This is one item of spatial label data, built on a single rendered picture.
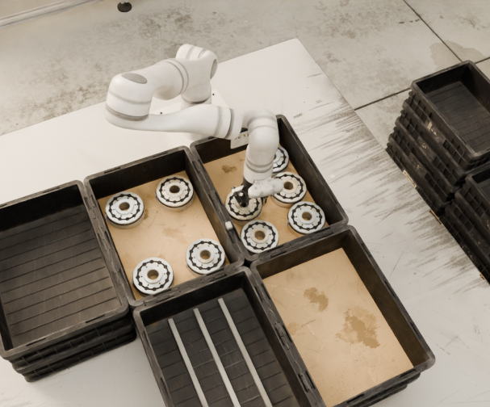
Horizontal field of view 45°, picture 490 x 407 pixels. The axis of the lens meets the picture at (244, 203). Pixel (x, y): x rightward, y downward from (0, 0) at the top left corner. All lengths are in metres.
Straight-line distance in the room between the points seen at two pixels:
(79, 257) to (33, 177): 0.42
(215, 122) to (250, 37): 2.04
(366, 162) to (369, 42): 1.53
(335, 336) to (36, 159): 1.07
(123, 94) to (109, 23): 2.19
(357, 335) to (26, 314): 0.82
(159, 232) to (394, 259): 0.69
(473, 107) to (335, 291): 1.23
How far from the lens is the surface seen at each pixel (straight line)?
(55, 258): 1.62
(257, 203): 1.62
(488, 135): 2.48
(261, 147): 1.33
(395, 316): 1.50
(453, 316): 1.78
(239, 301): 1.52
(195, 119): 1.29
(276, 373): 1.46
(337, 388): 1.48
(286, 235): 1.61
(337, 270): 1.59
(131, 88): 1.23
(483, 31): 3.71
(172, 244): 1.58
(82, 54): 3.26
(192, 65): 1.51
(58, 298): 1.56
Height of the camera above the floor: 2.23
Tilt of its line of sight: 58 degrees down
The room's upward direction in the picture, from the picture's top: 6 degrees clockwise
